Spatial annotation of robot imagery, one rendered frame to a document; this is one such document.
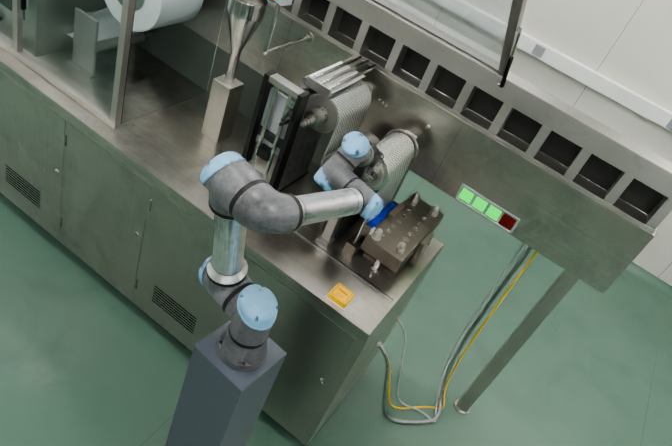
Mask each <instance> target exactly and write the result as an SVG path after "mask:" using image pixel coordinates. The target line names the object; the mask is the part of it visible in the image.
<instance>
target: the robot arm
mask: <svg viewBox="0 0 672 446"><path fill-rule="evenodd" d="M382 155H383V157H382ZM381 157H382V158H381ZM384 157H385V156H384V154H383V153H382V152H381V151H379V149H378V148H377V146H376V145H375V144H373V143H372V142H370V141H369V140H368V139H367V138H366V137H365V136H364V134H362V133H360V132H357V131H353V132H349V133H348V134H346V135H345V136H344V138H343V140H342V145H341V146H340V147H339V149H338V150H337V151H336V152H335V153H334V154H333V155H332V156H331V157H330V158H329V160H328V161H327V162H326V163H325V164H324V165H322V166H321V168H320V169H319V170H318V171H317V172H316V174H315V175H314V180H315V181H316V182H317V183H318V184H319V185H320V186H321V187H322V188H323V189H324V190H325V192H319V193H312V194H305V195H298V196H295V195H294V194H292V193H280V192H278V191H277V190H275V189H274V188H273V187H272V186H271V185H269V184H268V183H267V181H266V180H265V179H264V178H263V177H262V176H261V175H260V174H259V173H258V172H257V171H256V170H255V169H254V168H253V167H252V166H251V165H250V164H249V163H248V162H247V160H246V159H245V158H243V157H242V156H241V155H239V154H238V153H236V152H225V153H222V154H219V155H218V156H216V157H214V158H213V159H212V160H210V161H209V163H207V164H206V166H205V167H204V168H203V170H202V172H201V175H200V181H201V183H202V185H203V186H204V187H206V188H207V190H208V192H209V208H210V210H211V211H212V213H213V214H214V231H213V255H212V256H210V257H209V258H208V259H207V260H206V261H205V262H204V263H203V266H201V268H200V270H199V281H200V283H201V284H202V286H203V288H204V289H205V290H206V291H207V292H208V293H209V294H210V295H211V297H212V298H213V299H214V300H215V302H216V303H217V304H218V305H219V307H220V308H221V309H222V310H223V311H224V313H225V314H226V315H227V316H228V318H229V319H230V320H231V322H230V325H229V326H228V327H227V328H226V329H225V330H224V331H223V332H222V333H221V335H220V336H219V339H218V342H217V354H218V356H219V358H220V360H221V361H222V362H223V363H224V364H225V365H226V366H228V367H229V368H231V369H233V370H237V371H251V370H254V369H256V368H258V367H259V366H261V365H262V363H263V362H264V360H265V358H266V356H267V352H268V343H267V338H268V335H269V333H270V330H271V328H272V325H273V324H274V322H275V320H276V317H277V312H278V302H277V299H276V297H275V295H274V294H273V293H272V292H271V291H270V290H269V289H268V288H266V287H261V285H257V284H254V283H253V282H252V281H251V280H250V278H249V277H248V275H247V273H248V264H247V261H246V260H245V258H244V250H245V240H246V230H247V228H248V229H250V230H253V231H257V232H261V233H268V234H285V233H290V232H294V231H296V230H298V229H299V228H300V227H301V226H303V225H307V224H312V223H317V222H321V221H326V220H331V219H336V218H340V217H345V216H350V215H354V214H360V215H361V217H363V218H364V219H366V220H372V219H373V218H375V217H376V216H377V215H378V214H379V213H380V212H381V210H382V208H383V206H384V202H383V200H382V199H381V198H380V197H379V196H378V195H377V193H375V192H374V191H373V190H372V189H371V188H369V187H368V186H367V185H366V184H365V183H364V182H363V181H362V180H363V178H364V176H365V174H367V175H369V177H370V178H371V179H376V178H377V177H378V172H379V171H380V169H381V167H382V163H381V164H379V165H378V166H377V167H376V164H377V163H378V161H380V162H381V161H382V160H383V158H384ZM380 158H381V160H380Z"/></svg>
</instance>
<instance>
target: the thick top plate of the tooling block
mask: <svg viewBox="0 0 672 446"><path fill-rule="evenodd" d="M412 195H414V194H412V193H411V194H410V195H409V196H408V197H407V198H406V199H405V200H404V201H403V202H402V203H401V204H402V205H403V206H404V208H403V210H402V211H401V212H400V213H399V214H398V215H397V216H396V217H395V218H393V219H390V218H389V217H386V218H385V219H384V220H383V221H382V222H381V223H380V224H379V225H377V226H376V227H375V228H376V229H377V228H381V229H382V230H383V233H382V237H381V240H380V241H375V240H374V239H372V235H370V234H368V235H367V236H366V237H365V239H364V241H363V243H362V245H361V247H360V248H361V249H362V250H364V251H365V252H367V253H368V254H370V255H371V256H372V257H374V258H375V259H377V260H378V261H380V262H381V263H382V264H384V265H385V266H387V267H388V268H390V269H391V270H392V271H394V272H395V273H396V272H397V271H398V270H399V269H400V268H401V267H402V266H403V264H404V263H405V262H406V261H407V260H408V259H409V258H410V257H411V255H412V254H413V253H414V252H415V251H416V249H417V247H418V245H419V244H420V242H421V241H422V240H423V239H424V238H425V237H426V235H427V234H428V233H429V232H430V231H431V232H433V231H434V229H435V228H436V227H437V226H438V225H439V223H440V221H441V220H442V218H443V216H444V214H443V213H441V212H440V211H439V213H438V216H437V217H433V216H431V215H430V213H429V212H430V211H431V209H432V208H433V207H432V206H431V205H429V204H428V203H426V202H424V201H423V200H421V199H420V198H419V201H418V204H413V203H412V202H410V198H411V197H412ZM402 241H403V242H405V244H406V247H405V250H404V253H403V254H402V255H399V254H397V253H396V252H395V251H394V249H395V247H396V246H397V245H398V244H399V243H400V242H402Z"/></svg>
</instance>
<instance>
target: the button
mask: <svg viewBox="0 0 672 446"><path fill-rule="evenodd" d="M354 295H355V294H354V293H353V292H352V291H350V290H349V289H347V288H346V287H345V286H343V285H342V284H341V283H338V284H337V285H336V286H335V287H334V288H333V289H332V290H331V291H330V292H329V294H328V296H327V297H328V298H330V299H331V300H332V301H334V302H335V303H336V304H338V305H339V306H340V307H342V308H344V307H345V306H346V305H347V304H348V303H349V302H350V301H351V300H352V299H353V297H354Z"/></svg>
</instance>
